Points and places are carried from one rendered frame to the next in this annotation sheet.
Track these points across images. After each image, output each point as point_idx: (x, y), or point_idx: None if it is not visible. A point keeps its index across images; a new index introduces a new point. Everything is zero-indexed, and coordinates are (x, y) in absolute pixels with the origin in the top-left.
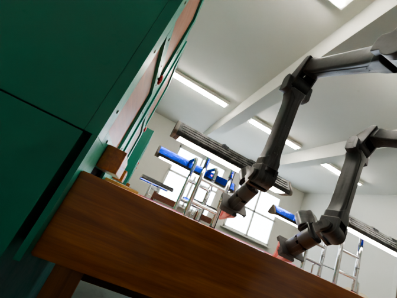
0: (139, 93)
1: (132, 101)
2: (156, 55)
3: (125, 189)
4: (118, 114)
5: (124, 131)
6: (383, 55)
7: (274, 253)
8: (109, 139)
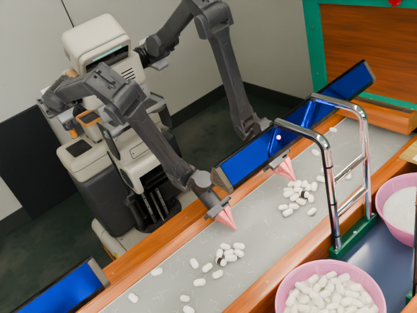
0: (363, 41)
1: (354, 53)
2: (339, 9)
3: (323, 122)
4: (322, 73)
5: (414, 77)
6: (178, 42)
7: (234, 222)
8: None
